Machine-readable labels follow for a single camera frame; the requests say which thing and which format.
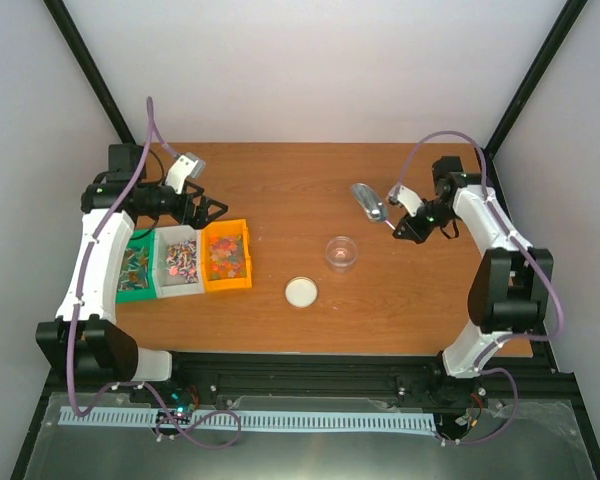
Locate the metal scoop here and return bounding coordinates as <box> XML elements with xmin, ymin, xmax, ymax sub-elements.
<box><xmin>350</xmin><ymin>183</ymin><xmax>395</xmax><ymax>230</ymax></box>

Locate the white candy bin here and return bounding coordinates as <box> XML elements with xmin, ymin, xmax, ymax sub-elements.
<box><xmin>153</xmin><ymin>225</ymin><xmax>205</xmax><ymax>298</ymax></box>

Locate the orange candy bin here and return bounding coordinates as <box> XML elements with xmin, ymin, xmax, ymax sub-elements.
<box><xmin>199</xmin><ymin>219</ymin><xmax>253</xmax><ymax>292</ymax></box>

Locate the green candy bin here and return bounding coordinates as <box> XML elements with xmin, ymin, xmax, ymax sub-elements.
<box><xmin>116</xmin><ymin>230</ymin><xmax>157</xmax><ymax>304</ymax></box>

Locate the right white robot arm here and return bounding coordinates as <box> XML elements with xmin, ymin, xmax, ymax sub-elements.
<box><xmin>388</xmin><ymin>156</ymin><xmax>553</xmax><ymax>406</ymax></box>

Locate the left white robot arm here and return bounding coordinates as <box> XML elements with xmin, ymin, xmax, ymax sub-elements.
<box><xmin>35</xmin><ymin>143</ymin><xmax>228</xmax><ymax>403</ymax></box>

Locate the white jar lid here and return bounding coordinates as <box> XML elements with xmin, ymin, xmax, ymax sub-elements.
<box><xmin>284</xmin><ymin>277</ymin><xmax>318</xmax><ymax>308</ymax></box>

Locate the metal front plate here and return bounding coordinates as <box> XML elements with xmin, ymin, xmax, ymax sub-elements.
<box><xmin>15</xmin><ymin>394</ymin><xmax>600</xmax><ymax>479</ymax></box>

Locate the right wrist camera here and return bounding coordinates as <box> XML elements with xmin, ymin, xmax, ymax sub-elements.
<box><xmin>387</xmin><ymin>183</ymin><xmax>424</xmax><ymax>217</ymax></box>

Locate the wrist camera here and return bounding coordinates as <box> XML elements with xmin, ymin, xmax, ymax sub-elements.
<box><xmin>387</xmin><ymin>183</ymin><xmax>424</xmax><ymax>217</ymax></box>
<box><xmin>165</xmin><ymin>152</ymin><xmax>206</xmax><ymax>194</ymax></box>

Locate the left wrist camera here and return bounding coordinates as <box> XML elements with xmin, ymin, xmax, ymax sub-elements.
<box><xmin>165</xmin><ymin>152</ymin><xmax>206</xmax><ymax>194</ymax></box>

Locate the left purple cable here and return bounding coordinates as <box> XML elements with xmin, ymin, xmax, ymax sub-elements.
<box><xmin>65</xmin><ymin>96</ymin><xmax>242</xmax><ymax>449</ymax></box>

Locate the purple cable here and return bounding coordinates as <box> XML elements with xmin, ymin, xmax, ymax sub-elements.
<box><xmin>397</xmin><ymin>130</ymin><xmax>566</xmax><ymax>446</ymax></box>
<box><xmin>65</xmin><ymin>96</ymin><xmax>242</xmax><ymax>449</ymax></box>

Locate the black aluminium rail base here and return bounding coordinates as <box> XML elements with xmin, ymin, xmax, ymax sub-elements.
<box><xmin>44</xmin><ymin>349</ymin><xmax>579</xmax><ymax>416</ymax></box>

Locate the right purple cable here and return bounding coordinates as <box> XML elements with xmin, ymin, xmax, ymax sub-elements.
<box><xmin>397</xmin><ymin>130</ymin><xmax>566</xmax><ymax>446</ymax></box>

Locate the left black frame post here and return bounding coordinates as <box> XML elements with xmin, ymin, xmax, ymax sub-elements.
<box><xmin>42</xmin><ymin>0</ymin><xmax>136</xmax><ymax>143</ymax></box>

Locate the black frame post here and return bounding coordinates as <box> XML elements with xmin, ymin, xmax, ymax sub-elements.
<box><xmin>483</xmin><ymin>0</ymin><xmax>588</xmax><ymax>160</ymax></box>
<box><xmin>42</xmin><ymin>0</ymin><xmax>136</xmax><ymax>143</ymax></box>

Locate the light blue cable duct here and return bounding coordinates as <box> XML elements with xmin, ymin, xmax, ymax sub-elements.
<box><xmin>57</xmin><ymin>406</ymin><xmax>436</xmax><ymax>436</ymax></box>

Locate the right black frame post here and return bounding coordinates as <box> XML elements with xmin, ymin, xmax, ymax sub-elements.
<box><xmin>483</xmin><ymin>0</ymin><xmax>588</xmax><ymax>160</ymax></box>

